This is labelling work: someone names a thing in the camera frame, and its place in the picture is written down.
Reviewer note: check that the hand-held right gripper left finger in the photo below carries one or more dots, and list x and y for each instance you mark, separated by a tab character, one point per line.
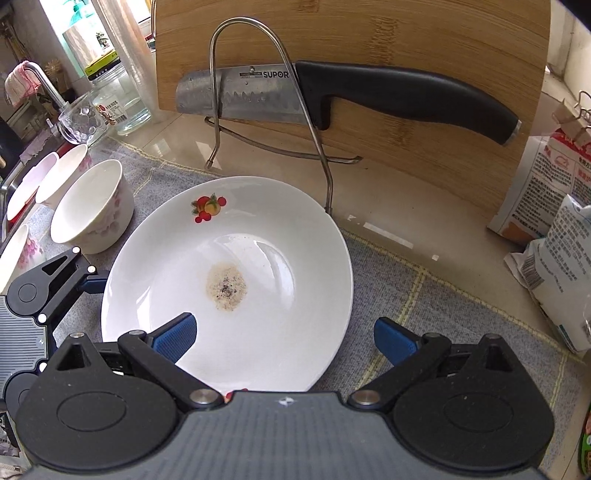
175	334

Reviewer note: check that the green round tin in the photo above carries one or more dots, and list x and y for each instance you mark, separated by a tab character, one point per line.
586	447

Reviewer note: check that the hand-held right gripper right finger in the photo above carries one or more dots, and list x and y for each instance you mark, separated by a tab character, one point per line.
390	339

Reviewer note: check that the tall plastic wrap roll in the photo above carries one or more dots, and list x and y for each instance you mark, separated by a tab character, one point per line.
127	37

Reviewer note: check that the metal faucet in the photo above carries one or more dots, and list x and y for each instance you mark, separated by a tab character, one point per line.
46	85

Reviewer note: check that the pink cloth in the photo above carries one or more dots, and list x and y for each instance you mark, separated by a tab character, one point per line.
21	78

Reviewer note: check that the small potted plant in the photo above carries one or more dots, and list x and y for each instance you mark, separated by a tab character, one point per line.
102	40

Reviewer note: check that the red and white bag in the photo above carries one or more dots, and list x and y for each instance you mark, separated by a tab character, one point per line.
540	184

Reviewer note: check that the clear glass mug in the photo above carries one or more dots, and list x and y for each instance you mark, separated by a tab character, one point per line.
83	122

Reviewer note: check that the grey and teal checked towel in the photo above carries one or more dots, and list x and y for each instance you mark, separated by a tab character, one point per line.
438	323

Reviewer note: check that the stained white fruit-print plate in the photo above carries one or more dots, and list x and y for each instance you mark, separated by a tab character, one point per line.
277	277

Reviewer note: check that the glass jar with yellow-green lid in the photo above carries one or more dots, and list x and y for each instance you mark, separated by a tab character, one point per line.
122	101

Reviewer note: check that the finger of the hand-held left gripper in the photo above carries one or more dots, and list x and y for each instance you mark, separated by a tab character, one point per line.
97	282

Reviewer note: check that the white floral bowl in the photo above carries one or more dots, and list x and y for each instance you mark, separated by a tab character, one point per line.
16	258
64	170
87	207

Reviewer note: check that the short plastic wrap roll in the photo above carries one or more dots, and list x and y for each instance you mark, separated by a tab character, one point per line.
81	46

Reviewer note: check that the bamboo cutting board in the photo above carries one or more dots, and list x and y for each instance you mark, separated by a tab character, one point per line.
392	37

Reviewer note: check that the metal binder clip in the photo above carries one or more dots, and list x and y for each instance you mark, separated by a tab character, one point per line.
579	115

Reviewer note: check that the red-rimmed basin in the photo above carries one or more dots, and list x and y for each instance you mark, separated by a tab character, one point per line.
25	184

